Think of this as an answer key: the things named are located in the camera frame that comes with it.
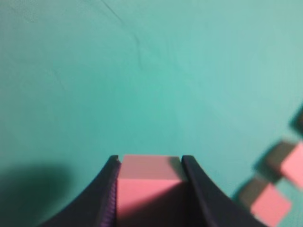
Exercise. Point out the pink cube moved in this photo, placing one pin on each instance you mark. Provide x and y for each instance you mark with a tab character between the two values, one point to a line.
286	158
264	201
151	191

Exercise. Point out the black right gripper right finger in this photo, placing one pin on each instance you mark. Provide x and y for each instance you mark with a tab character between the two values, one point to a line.
208	205

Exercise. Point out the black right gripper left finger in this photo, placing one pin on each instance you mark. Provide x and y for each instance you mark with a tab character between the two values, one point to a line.
95	206

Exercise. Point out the green cloth backdrop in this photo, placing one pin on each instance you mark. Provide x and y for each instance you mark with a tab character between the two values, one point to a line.
81	80

